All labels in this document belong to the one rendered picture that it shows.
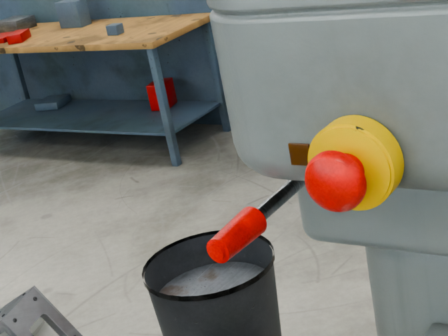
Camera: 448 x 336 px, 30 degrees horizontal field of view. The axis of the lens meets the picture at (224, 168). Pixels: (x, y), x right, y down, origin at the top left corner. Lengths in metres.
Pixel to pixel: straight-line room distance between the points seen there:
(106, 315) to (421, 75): 3.63
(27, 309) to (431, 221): 0.31
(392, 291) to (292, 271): 3.34
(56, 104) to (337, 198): 6.41
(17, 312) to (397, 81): 0.30
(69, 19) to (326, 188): 6.08
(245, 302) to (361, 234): 2.12
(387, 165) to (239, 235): 0.13
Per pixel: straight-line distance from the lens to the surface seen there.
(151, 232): 4.81
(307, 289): 3.93
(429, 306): 0.75
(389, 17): 0.51
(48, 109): 6.95
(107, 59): 6.86
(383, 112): 0.53
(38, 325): 0.62
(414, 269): 0.74
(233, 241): 0.59
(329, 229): 0.71
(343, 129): 0.53
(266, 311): 2.90
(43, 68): 7.41
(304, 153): 0.57
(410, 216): 0.67
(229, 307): 2.79
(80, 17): 6.48
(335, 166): 0.51
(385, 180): 0.53
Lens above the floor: 1.96
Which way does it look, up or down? 21 degrees down
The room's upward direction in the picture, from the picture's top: 11 degrees counter-clockwise
